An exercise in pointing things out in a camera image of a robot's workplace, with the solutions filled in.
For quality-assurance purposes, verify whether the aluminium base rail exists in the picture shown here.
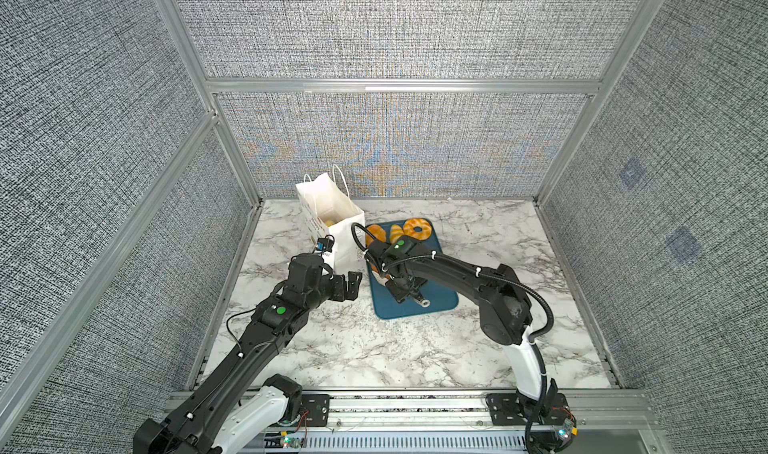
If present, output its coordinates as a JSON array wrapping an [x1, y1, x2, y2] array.
[[161, 387, 667, 454]]

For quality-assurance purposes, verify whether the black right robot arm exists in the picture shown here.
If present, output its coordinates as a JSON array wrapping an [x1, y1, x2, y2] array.
[[363, 236, 554, 408]]

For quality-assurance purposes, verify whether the white paper bag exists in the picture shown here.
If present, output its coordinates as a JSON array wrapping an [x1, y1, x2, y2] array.
[[295, 165, 365, 274]]

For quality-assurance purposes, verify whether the teal serving tray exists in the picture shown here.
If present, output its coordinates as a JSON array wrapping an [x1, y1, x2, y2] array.
[[366, 219, 459, 320]]

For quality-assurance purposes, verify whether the twisted ring bread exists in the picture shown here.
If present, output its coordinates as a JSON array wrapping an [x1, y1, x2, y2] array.
[[402, 218, 433, 241]]

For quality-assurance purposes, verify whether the small striped bread roll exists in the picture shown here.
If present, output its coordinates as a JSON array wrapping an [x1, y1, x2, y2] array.
[[389, 225, 404, 244]]

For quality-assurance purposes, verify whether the round golden bun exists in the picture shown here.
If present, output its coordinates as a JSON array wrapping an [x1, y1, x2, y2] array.
[[365, 224, 388, 246]]

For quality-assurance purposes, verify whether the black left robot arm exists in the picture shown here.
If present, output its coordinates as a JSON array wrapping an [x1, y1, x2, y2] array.
[[133, 253, 362, 453]]

